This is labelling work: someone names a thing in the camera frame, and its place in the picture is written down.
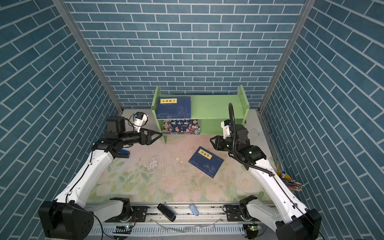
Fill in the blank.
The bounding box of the illustrated cartoon cover book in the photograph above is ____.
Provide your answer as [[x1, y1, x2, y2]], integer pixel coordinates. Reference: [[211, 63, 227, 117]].
[[162, 120, 201, 135]]

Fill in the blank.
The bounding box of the small blue book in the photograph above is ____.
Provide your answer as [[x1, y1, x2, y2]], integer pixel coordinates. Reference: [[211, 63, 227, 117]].
[[189, 147, 224, 179]]

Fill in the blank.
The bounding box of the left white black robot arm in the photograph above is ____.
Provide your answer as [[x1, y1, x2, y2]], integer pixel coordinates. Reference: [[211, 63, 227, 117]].
[[38, 112, 163, 240]]

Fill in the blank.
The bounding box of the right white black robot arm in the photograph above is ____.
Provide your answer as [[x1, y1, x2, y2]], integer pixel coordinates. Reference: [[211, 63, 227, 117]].
[[210, 120, 322, 240]]

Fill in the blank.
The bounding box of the black blue stapler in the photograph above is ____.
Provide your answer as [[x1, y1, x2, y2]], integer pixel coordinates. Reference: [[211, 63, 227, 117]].
[[117, 150, 130, 159]]

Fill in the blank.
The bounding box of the green wooden shelf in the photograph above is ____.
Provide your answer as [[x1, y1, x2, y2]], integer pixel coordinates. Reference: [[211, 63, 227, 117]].
[[150, 84, 252, 145]]

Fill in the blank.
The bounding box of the light blue eraser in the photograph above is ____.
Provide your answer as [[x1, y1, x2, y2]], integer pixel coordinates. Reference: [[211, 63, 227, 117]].
[[189, 204, 200, 217]]

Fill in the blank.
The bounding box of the yellow pen holder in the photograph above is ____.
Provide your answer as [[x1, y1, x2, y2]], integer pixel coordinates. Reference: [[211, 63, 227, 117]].
[[276, 165, 304, 192]]

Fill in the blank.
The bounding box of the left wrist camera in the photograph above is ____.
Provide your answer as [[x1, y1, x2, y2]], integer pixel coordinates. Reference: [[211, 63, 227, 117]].
[[133, 112, 148, 133]]

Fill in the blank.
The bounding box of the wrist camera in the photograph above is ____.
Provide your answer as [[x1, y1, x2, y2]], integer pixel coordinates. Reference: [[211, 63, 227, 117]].
[[133, 112, 148, 133], [221, 120, 231, 139]]

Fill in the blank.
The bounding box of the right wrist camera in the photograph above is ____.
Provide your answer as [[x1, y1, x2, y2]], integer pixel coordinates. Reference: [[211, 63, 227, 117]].
[[221, 120, 231, 139]]

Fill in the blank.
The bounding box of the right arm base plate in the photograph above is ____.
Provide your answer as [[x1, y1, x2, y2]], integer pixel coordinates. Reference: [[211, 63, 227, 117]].
[[222, 204, 259, 222]]

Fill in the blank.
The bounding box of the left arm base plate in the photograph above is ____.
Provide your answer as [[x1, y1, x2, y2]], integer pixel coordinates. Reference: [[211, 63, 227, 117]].
[[105, 206, 149, 223]]

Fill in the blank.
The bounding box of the black remote on rail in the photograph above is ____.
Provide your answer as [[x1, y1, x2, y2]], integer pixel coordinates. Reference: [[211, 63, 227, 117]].
[[157, 203, 176, 222]]

